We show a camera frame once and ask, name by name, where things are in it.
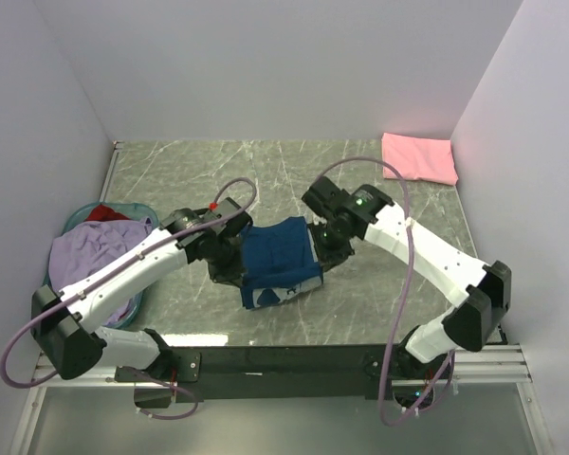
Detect black base beam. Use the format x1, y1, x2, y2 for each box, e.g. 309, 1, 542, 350
113, 343, 437, 409

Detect blue t shirt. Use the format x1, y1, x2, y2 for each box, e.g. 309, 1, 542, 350
240, 217, 323, 310

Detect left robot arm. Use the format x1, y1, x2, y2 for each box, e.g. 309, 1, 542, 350
30, 200, 252, 381

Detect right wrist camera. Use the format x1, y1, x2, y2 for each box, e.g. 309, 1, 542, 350
302, 176, 353, 224

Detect folded pink t shirt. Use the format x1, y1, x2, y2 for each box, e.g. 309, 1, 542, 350
381, 133, 458, 186

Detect lavender t shirt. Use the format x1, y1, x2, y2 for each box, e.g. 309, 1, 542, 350
46, 216, 158, 328

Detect red t shirt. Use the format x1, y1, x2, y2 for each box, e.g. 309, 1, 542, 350
84, 204, 130, 222

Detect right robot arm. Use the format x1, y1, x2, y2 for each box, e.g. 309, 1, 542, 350
302, 177, 512, 378

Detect right aluminium rail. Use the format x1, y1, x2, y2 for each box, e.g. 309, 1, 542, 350
386, 345, 555, 454

